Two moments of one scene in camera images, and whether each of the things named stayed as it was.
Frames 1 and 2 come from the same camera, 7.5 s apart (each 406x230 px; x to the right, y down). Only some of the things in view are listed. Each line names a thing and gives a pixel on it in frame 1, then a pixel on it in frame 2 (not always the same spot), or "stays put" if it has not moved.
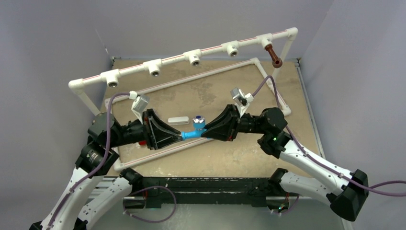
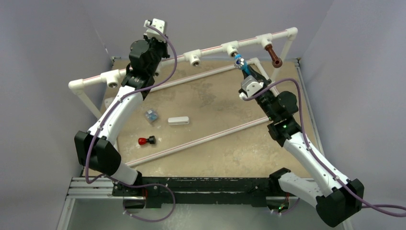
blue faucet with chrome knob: [199, 124] → [239, 61]
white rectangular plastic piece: [180, 120] stays put
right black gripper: [217, 130] → [260, 78]
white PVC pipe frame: [112, 77] stays put
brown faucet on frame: [277, 62] stays put
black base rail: [220, 191] stays put
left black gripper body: [138, 132] → [159, 50]
